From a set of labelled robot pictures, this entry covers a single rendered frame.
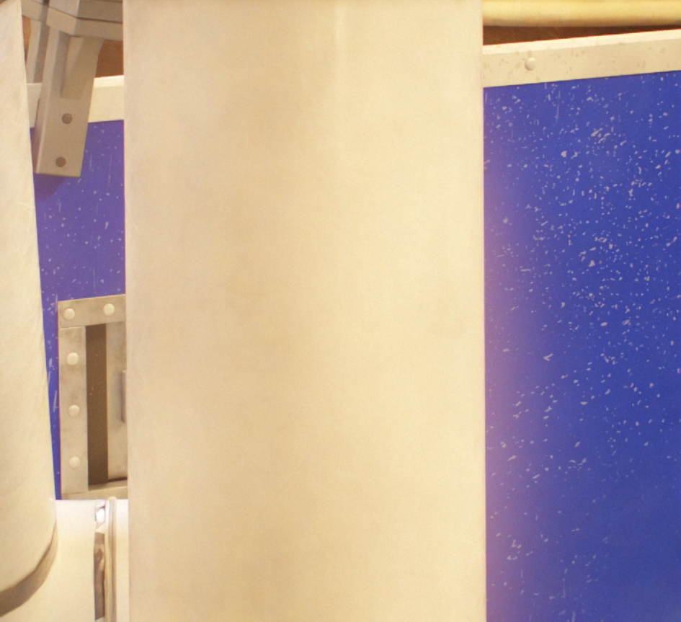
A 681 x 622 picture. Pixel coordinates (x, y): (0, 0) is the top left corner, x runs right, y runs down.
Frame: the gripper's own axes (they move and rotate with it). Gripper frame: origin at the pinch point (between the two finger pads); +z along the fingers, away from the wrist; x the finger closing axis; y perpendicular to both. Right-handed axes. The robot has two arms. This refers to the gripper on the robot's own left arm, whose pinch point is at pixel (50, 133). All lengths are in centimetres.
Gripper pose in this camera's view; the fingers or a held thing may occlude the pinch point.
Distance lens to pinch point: 201.4
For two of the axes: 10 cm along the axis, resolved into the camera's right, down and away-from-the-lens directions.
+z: -1.6, 9.8, 1.6
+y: 8.9, 0.7, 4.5
